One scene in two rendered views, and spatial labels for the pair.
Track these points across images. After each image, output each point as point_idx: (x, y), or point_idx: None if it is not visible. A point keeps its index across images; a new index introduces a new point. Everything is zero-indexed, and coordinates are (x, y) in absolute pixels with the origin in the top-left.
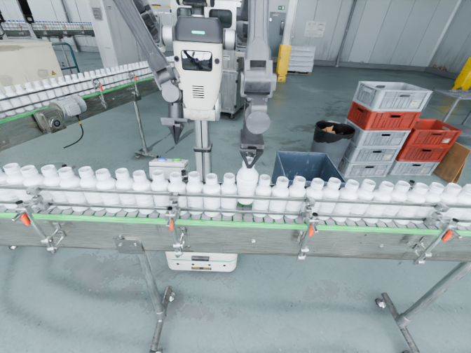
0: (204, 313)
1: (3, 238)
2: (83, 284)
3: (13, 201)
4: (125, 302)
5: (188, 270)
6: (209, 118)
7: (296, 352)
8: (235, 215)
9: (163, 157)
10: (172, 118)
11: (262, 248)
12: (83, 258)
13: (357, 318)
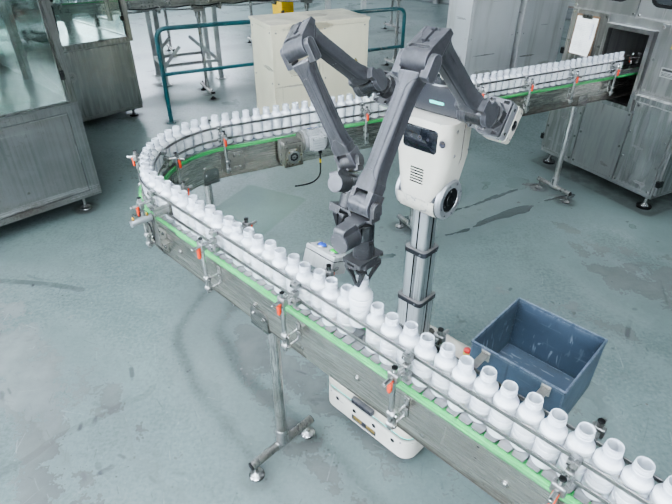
0: (330, 480)
1: (188, 263)
2: (239, 358)
3: (202, 235)
4: (263, 404)
5: (348, 417)
6: (426, 211)
7: None
8: (349, 336)
9: (324, 243)
10: (338, 206)
11: (366, 394)
12: (256, 331)
13: None
